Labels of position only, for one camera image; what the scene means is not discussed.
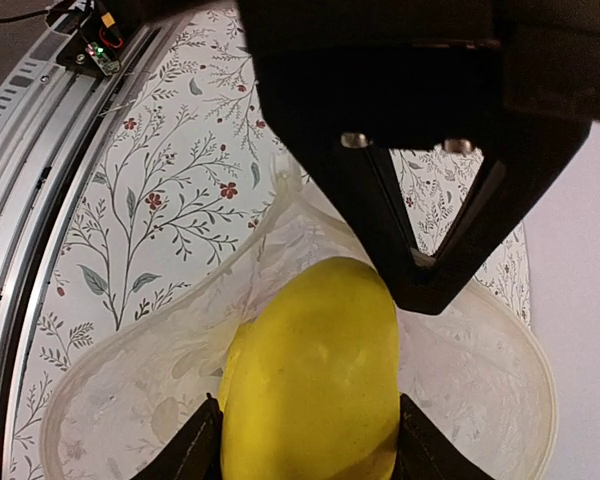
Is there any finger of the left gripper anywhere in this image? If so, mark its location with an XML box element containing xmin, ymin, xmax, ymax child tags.
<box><xmin>409</xmin><ymin>117</ymin><xmax>592</xmax><ymax>315</ymax></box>
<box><xmin>291</xmin><ymin>142</ymin><xmax>430</xmax><ymax>305</ymax></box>

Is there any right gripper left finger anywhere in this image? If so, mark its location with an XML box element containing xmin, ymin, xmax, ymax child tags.
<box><xmin>135</xmin><ymin>394</ymin><xmax>223</xmax><ymax>480</ymax></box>

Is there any clear zip top bag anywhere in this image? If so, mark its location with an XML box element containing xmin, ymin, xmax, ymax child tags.
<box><xmin>40</xmin><ymin>158</ymin><xmax>557</xmax><ymax>479</ymax></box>

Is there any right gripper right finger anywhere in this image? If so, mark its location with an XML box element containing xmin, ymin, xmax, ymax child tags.
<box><xmin>398</xmin><ymin>393</ymin><xmax>493</xmax><ymax>480</ymax></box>

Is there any aluminium front rail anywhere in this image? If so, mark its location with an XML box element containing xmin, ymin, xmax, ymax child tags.
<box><xmin>0</xmin><ymin>16</ymin><xmax>179</xmax><ymax>479</ymax></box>

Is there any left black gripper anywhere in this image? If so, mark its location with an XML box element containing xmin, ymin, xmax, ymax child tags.
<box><xmin>238</xmin><ymin>1</ymin><xmax>600</xmax><ymax>166</ymax></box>

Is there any yellow lemon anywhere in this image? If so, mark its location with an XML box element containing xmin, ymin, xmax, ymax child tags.
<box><xmin>221</xmin><ymin>257</ymin><xmax>400</xmax><ymax>479</ymax></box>

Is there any floral tablecloth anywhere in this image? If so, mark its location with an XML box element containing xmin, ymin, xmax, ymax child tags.
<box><xmin>0</xmin><ymin>1</ymin><xmax>530</xmax><ymax>479</ymax></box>

